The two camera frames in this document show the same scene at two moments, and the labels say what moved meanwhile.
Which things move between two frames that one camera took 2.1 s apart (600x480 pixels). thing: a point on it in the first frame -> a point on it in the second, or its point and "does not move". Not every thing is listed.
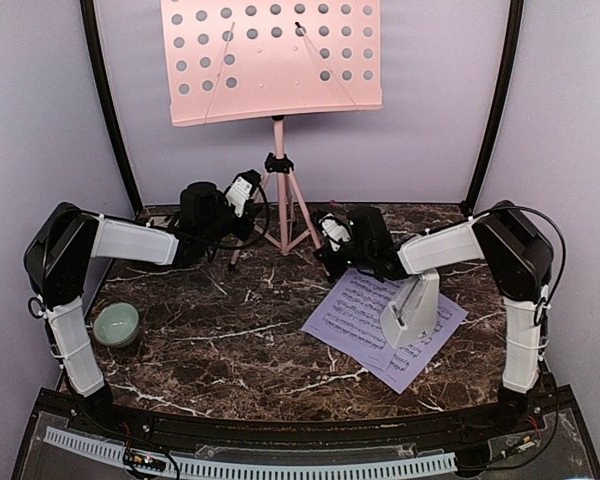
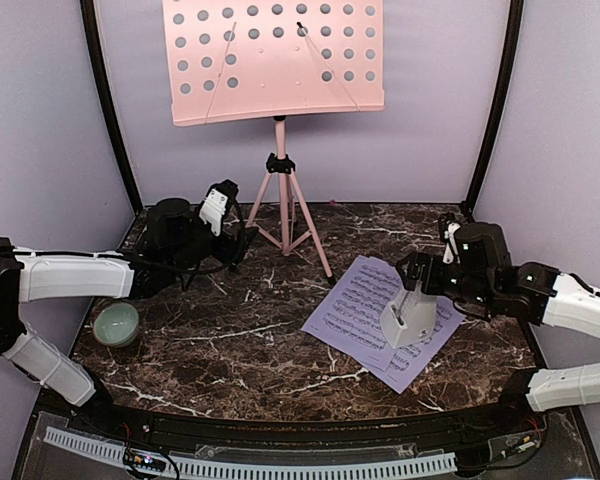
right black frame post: [514, 34] does not move
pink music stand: [240, 59] does not move
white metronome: [410, 315] does not move
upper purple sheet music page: [349, 318] does not move
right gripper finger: [324, 255] -> [414, 266]
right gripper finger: [336, 269] -> [409, 274]
